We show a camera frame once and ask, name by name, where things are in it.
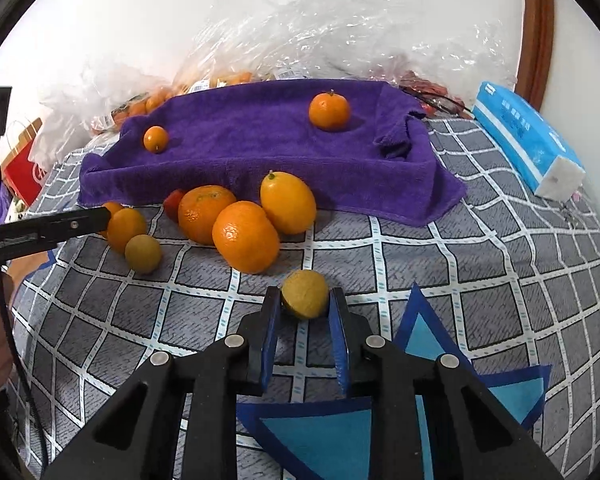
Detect purple towel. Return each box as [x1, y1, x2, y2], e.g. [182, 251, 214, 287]
[76, 79, 468, 223]

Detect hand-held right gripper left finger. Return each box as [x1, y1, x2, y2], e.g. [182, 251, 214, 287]
[40, 286, 283, 480]

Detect oval orange kumquat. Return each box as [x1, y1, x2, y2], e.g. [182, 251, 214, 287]
[259, 170, 318, 236]

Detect small red fruit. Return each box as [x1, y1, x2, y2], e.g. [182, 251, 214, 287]
[163, 189, 186, 223]

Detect large orange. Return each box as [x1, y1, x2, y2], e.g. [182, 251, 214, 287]
[212, 200, 281, 275]
[178, 185, 238, 246]

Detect translucent white plastic bag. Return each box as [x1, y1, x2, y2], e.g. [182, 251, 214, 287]
[30, 57, 181, 171]

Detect bagged small oranges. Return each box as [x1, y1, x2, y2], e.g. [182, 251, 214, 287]
[92, 67, 253, 133]

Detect stemmed mandarin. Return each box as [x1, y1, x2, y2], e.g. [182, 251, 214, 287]
[308, 89, 352, 132]

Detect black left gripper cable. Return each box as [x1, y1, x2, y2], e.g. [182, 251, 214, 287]
[0, 155, 51, 471]

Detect bagged red fruits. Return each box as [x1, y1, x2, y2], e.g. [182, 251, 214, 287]
[397, 70, 473, 118]

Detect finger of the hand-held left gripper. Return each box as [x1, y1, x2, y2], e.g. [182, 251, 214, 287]
[0, 207, 112, 261]

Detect large clear plastic bag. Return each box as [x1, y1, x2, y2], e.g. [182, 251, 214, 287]
[175, 0, 521, 106]

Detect brown wooden frame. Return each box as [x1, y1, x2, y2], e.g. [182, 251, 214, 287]
[517, 0, 556, 106]

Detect grey checked blanket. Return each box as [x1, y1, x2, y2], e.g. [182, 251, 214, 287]
[0, 110, 600, 480]

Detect yellow-green round fruit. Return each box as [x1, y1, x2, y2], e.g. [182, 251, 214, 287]
[280, 269, 330, 320]
[124, 234, 163, 275]

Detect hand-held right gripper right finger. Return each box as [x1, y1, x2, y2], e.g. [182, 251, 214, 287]
[327, 286, 566, 480]

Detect red paper bag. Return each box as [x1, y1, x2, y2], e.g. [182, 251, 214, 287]
[2, 117, 48, 208]

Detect blue tissue pack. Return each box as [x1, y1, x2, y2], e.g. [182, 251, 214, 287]
[472, 81, 587, 198]

